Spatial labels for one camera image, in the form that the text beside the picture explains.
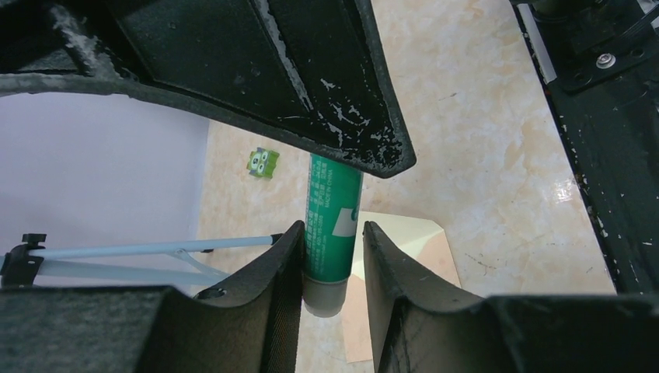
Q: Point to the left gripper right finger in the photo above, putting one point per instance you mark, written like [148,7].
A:
[420,322]

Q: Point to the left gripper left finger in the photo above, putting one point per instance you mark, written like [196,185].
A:
[248,322]

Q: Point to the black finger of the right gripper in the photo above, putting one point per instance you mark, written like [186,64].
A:
[310,74]

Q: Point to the cream paper letter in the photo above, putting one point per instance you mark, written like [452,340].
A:
[423,240]

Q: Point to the green white glue stick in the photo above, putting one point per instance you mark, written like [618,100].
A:
[331,217]

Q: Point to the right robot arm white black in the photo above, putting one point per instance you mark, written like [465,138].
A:
[599,61]

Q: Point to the green toy block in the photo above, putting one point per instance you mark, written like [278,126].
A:
[262,163]

